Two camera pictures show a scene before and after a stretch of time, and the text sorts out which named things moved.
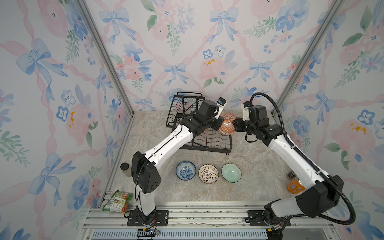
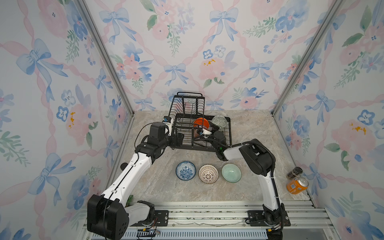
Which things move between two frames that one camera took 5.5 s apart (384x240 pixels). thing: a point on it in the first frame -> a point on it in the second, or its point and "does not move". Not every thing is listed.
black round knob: x=124 y=166 does not move
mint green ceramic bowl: x=231 y=172 does not move
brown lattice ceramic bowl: x=208 y=173 does not move
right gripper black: x=239 y=121 -> x=215 y=132
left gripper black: x=219 y=122 -> x=179 y=142
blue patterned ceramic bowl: x=185 y=170 does not move
